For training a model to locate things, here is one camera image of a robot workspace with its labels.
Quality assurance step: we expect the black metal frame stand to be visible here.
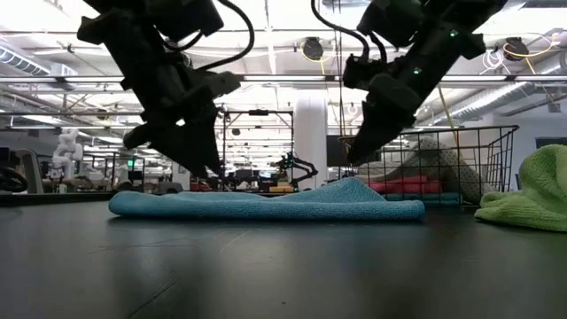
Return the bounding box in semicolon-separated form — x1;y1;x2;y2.
220;108;295;160

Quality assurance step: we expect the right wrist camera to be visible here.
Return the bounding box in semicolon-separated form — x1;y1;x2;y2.
343;55;386;89

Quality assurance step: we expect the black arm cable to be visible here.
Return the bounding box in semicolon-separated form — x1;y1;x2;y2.
309;0;389;63
163;0;256;72

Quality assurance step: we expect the long ceiling light bar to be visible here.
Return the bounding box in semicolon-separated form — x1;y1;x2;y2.
0;74;567;84

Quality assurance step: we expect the grey curved chair back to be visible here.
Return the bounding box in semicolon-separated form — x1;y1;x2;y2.
0;147;45;195

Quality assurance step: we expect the black ceiling cable reel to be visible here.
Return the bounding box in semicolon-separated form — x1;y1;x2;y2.
489;36;557;76
299;36;338;75

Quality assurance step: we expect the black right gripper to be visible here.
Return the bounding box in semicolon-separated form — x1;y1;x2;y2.
346;61;439;166

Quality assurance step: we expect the white microfiber towel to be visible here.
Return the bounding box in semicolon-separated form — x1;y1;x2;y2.
358;136;495;205

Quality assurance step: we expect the green microfiber towel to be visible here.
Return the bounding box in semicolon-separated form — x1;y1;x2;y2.
473;144;567;234

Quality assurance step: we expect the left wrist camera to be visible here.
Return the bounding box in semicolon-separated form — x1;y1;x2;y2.
206;70;243;97

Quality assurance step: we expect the pink microfiber towel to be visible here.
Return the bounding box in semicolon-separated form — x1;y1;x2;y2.
369;175;444;195

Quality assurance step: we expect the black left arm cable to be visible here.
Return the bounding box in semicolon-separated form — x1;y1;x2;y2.
163;0;256;72

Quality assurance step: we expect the white square pillar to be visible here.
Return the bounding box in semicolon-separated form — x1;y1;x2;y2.
293;95;330;190

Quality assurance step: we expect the light blue microfiber towel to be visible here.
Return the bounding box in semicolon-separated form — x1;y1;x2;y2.
108;176;426;222

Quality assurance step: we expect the black metal rack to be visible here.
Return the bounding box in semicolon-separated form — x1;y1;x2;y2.
83;152;146;191

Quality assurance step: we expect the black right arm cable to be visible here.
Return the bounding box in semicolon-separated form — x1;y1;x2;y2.
309;0;389;63

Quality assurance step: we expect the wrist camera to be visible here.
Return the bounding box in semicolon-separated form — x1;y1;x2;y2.
343;55;386;89
206;70;243;97

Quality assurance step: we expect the yellow hanging cable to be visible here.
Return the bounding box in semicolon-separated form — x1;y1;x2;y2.
436;86;464;152

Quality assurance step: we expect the silver ceiling air duct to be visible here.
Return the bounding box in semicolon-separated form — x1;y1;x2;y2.
436;66;567;126
0;43;79;77

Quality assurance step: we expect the dark monitor screen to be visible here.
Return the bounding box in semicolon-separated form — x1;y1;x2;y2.
326;135;355;167

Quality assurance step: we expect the wire basket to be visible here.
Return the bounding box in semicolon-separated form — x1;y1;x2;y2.
338;125;520;207

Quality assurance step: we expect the teal microfiber towel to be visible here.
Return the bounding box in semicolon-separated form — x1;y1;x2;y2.
384;191;462;207

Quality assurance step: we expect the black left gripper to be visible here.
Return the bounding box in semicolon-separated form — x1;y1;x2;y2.
122;61;222;178

